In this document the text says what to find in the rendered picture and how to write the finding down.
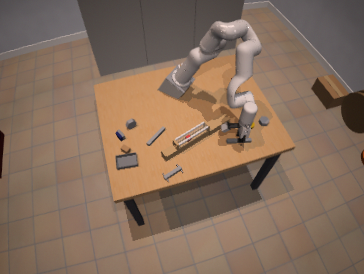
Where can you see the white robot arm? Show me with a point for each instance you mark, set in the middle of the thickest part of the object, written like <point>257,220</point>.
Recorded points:
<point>220,32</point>

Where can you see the small brown block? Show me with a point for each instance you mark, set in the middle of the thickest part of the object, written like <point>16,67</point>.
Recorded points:
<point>125,149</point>

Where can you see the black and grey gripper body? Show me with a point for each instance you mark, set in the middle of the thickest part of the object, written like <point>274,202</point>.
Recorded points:
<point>244,131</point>

